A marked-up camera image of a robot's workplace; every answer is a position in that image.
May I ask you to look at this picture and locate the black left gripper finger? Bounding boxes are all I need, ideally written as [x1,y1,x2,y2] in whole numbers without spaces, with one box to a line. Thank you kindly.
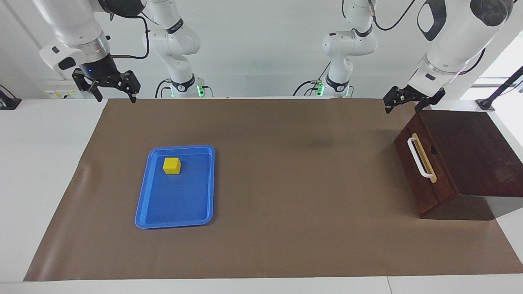
[383,86,409,114]
[414,87,446,113]

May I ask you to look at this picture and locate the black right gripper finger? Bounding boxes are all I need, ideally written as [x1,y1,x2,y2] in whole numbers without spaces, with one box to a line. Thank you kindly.
[72,68,103,102]
[116,70,141,104]

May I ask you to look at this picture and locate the wooden drawer with white handle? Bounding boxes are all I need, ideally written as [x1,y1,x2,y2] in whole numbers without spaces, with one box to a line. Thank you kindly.
[402,111,460,207]

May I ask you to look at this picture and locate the yellow cube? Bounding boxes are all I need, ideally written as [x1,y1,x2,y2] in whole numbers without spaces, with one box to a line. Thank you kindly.
[163,157,181,175]

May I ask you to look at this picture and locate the black stand with long pole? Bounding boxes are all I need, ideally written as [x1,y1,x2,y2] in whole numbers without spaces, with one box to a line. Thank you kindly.
[475,65,523,111]

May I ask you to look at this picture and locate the dark wooden cabinet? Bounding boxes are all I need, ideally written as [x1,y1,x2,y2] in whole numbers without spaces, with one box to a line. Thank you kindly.
[394,109,523,221]

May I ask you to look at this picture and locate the black stand with short base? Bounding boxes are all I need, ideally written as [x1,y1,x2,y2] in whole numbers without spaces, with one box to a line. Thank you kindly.
[0,85,22,110]

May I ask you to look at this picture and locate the blue plastic tray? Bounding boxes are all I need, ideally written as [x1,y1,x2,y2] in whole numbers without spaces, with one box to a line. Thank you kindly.
[134,145,216,229]

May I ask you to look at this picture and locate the brown table mat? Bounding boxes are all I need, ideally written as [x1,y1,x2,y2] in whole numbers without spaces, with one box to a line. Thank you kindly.
[23,98,523,282]

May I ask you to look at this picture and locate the white wall outlet box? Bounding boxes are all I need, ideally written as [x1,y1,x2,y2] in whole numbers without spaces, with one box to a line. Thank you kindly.
[44,79,85,99]

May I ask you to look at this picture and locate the black right base cable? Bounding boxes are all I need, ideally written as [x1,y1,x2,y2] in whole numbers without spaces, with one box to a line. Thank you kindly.
[154,79,172,98]

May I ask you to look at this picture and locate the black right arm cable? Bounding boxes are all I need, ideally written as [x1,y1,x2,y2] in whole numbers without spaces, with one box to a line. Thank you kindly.
[108,14,151,61]

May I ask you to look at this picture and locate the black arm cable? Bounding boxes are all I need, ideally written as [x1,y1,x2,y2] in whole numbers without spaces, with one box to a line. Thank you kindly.
[108,14,151,61]
[368,0,417,31]

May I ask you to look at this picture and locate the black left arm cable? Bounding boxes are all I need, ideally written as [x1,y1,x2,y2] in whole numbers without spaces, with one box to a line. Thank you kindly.
[368,0,417,31]

